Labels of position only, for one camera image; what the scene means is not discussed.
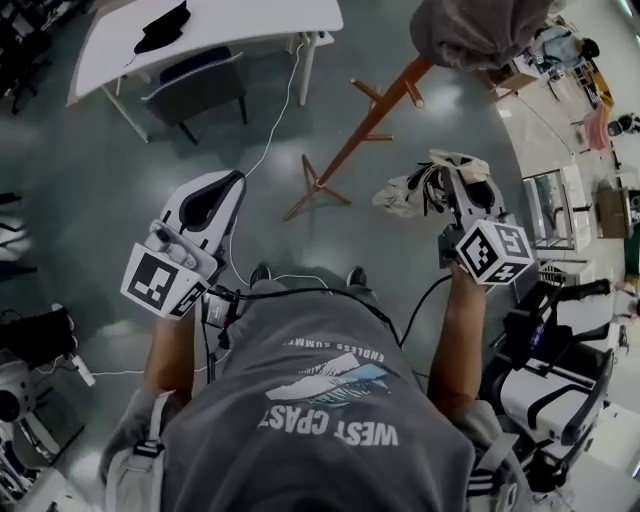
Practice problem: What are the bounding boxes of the white round sensor head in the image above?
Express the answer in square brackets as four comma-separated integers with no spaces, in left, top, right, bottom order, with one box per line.
[0,359,39,426]

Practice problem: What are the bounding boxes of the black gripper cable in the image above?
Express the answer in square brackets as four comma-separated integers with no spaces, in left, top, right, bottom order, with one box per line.
[209,273,454,351]

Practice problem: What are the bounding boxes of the person's grey t-shirt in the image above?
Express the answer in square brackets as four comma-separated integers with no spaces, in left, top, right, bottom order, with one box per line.
[99,299,526,512]

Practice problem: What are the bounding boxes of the dark grey chair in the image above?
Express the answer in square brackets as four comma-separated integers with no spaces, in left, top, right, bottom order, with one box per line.
[141,45,250,146]

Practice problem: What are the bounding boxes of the white table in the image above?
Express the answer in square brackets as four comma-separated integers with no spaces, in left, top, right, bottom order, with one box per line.
[66,0,345,144]

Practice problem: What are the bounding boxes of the black bag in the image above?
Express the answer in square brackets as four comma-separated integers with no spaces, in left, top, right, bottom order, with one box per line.
[0,307,76,369]

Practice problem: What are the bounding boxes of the black office chair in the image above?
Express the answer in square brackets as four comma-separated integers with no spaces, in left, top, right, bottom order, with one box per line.
[0,29,54,116]

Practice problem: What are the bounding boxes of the person's right forearm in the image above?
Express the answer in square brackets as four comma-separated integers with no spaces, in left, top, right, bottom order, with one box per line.
[428,262,489,416]

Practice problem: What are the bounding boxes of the black metal stand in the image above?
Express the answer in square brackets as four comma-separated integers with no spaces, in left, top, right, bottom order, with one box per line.
[0,192,39,276]

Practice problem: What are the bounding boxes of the cardboard box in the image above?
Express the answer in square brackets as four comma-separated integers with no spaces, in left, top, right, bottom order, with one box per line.
[492,59,536,101]

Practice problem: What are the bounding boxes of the white charging cable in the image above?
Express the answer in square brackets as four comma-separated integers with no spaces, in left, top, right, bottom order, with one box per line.
[228,42,334,294]

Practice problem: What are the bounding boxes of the black cloth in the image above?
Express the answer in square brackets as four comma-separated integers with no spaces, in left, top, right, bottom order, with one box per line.
[133,0,192,55]

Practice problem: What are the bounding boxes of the black waist device box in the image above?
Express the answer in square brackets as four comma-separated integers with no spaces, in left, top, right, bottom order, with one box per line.
[202,291,241,331]

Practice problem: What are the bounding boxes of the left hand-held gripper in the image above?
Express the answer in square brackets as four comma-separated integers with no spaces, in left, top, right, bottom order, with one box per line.
[119,168,248,320]

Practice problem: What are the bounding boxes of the wooden coat stand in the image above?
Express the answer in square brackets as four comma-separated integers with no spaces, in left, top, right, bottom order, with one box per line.
[282,52,436,222]

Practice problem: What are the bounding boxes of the pink chair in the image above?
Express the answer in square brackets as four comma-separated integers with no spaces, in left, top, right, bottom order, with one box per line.
[583,107,612,151]

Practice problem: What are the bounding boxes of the glass display table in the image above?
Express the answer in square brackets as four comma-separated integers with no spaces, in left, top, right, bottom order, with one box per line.
[522,164,594,251]

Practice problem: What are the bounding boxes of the beige floor platform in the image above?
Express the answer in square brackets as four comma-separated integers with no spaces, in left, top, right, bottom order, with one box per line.
[66,74,151,109]

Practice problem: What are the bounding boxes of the person's grey trousers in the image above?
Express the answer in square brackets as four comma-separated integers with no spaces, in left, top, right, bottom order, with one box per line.
[244,272,384,326]

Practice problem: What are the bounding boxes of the grey shoulder strap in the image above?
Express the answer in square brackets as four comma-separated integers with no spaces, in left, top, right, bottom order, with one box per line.
[124,392,169,471]
[467,432,521,512]

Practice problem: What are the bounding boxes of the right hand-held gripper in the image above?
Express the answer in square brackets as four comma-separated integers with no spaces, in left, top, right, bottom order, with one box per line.
[437,166,535,287]

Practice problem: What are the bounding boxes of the white power strip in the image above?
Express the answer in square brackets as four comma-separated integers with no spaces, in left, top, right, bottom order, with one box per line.
[69,353,97,387]

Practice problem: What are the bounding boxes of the brown cabinet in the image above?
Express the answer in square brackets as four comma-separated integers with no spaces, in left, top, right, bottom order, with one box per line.
[597,182,632,241]

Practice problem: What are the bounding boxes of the person's left forearm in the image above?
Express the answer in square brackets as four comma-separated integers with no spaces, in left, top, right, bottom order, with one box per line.
[144,309,197,401]

